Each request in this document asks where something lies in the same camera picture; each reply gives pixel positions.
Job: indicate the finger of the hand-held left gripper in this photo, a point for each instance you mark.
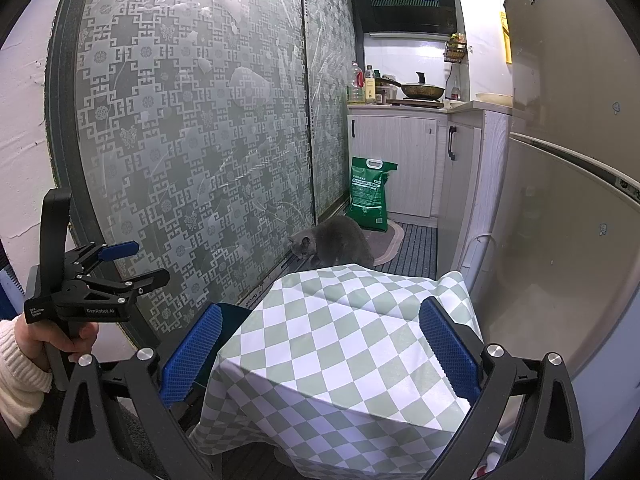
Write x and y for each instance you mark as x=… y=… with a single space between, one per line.
x=130 y=282
x=117 y=251

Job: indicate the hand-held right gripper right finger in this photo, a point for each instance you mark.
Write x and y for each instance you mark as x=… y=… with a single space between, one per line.
x=447 y=345

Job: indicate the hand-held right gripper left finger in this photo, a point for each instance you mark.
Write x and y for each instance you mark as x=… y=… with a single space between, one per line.
x=192 y=355

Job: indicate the person's left forearm white sleeve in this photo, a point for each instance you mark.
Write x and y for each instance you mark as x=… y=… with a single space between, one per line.
x=20 y=385

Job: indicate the person's left hand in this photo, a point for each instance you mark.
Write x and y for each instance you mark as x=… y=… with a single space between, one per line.
x=35 y=332

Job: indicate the striped grey floor mat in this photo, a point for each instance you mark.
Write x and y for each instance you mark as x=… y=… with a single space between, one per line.
x=417 y=255

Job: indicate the green white checkered tablecloth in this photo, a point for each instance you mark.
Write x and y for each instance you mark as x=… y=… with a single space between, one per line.
x=340 y=360

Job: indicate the oval grey pink mat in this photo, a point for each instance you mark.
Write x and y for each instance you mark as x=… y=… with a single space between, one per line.
x=390 y=245

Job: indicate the patterned glass sliding door panel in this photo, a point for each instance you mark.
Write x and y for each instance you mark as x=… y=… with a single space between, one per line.
x=190 y=135
x=327 y=85

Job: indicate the grey cat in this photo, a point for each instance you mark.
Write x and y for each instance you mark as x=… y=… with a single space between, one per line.
x=335 y=240

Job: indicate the green litter bag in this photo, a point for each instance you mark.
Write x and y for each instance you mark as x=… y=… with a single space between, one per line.
x=370 y=195

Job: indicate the beige refrigerator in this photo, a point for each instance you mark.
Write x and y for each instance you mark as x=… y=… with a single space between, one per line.
x=565 y=210

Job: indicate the white kitchen cabinet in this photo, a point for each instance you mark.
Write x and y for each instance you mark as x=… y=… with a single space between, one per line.
x=400 y=160

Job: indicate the small white bowl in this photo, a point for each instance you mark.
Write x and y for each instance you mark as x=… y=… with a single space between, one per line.
x=453 y=105

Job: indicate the wooden cutting board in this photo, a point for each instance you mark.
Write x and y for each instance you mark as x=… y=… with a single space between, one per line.
x=415 y=102

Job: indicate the frying pan with lid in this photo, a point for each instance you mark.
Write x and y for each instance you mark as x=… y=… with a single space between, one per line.
x=422 y=91

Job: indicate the yellow paper note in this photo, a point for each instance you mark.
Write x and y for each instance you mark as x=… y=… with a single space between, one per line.
x=506 y=37

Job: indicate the black range hood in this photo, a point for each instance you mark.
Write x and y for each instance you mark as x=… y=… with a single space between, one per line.
x=405 y=0

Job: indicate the wall mounted spice rack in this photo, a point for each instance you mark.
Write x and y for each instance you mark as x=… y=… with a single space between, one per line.
x=456 y=50

